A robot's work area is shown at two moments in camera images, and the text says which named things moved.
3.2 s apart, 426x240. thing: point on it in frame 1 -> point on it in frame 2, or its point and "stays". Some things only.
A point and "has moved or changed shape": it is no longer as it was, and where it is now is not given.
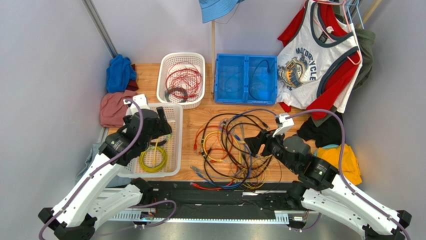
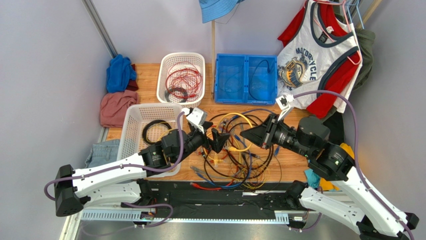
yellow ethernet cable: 229,135 has moved or changed shape
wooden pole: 213,50 stays
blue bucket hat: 213,9 stays
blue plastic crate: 246,79 stays
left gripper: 163,123 -> 219,139
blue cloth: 119,74 stays
